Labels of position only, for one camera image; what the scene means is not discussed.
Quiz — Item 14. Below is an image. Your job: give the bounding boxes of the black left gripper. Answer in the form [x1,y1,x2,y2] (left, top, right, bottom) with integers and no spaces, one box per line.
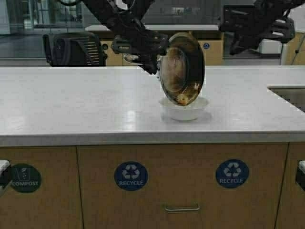
[112,29,168,74]

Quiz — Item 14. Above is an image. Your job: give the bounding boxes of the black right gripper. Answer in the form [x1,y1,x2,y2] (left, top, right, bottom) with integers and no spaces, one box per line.
[219,4,295,55]

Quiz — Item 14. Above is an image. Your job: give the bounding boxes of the steel frying pan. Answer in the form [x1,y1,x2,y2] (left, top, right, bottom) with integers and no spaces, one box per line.
[122,32,206,107]

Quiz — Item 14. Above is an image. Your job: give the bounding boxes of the white shrimp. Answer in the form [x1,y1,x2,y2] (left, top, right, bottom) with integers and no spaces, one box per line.
[175,94,190,106]

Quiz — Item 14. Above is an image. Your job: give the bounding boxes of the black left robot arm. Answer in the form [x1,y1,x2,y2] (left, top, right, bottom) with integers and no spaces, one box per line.
[82,0,169,74]

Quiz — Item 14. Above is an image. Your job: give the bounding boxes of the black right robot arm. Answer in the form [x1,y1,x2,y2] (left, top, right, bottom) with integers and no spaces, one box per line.
[218,0,305,55]

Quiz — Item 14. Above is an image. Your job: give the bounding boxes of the background wooden bin cabinet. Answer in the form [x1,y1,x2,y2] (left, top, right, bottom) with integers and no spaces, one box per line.
[85,23,239,66]

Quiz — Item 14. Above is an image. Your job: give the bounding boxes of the black office chair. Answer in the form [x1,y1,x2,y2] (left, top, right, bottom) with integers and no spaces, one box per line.
[42,31,108,67]

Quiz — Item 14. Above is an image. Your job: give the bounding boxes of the steel sink basin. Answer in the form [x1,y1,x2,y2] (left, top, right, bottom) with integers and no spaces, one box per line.
[267,85,305,113]

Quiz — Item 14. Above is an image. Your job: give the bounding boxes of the white serving bowl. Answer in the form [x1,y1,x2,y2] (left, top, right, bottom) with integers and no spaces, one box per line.
[159,96,209,121]

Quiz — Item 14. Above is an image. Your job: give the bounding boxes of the blue recycle sticker left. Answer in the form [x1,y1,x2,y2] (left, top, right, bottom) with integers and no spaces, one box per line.
[114,161,149,191]

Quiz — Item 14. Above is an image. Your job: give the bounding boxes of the blue recycle sticker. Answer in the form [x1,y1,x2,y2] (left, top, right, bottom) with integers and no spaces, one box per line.
[114,161,149,191]
[215,159,250,189]

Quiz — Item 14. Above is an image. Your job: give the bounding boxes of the blue recycle sticker right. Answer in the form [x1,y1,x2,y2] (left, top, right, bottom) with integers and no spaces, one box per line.
[215,159,250,189]

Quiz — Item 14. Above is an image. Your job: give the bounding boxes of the wooden island cabinet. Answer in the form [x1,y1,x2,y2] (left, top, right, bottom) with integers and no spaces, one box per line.
[0,143,305,229]

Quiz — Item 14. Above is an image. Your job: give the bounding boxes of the black object at right edge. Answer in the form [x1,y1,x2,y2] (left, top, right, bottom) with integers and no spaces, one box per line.
[295,160,305,191]

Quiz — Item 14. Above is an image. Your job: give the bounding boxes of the black object at edge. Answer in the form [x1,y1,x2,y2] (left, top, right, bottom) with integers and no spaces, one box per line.
[295,160,305,191]
[0,160,12,196]

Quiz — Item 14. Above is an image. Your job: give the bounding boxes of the green compost sticker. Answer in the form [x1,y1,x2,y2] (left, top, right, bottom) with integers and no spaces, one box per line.
[11,163,42,193]

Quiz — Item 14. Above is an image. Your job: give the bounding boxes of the black object at left edge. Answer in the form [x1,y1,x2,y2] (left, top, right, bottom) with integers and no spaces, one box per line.
[0,160,12,196]

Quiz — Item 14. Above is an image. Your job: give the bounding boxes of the silver island drawer handle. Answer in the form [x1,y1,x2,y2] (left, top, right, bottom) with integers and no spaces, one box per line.
[163,204,201,213]

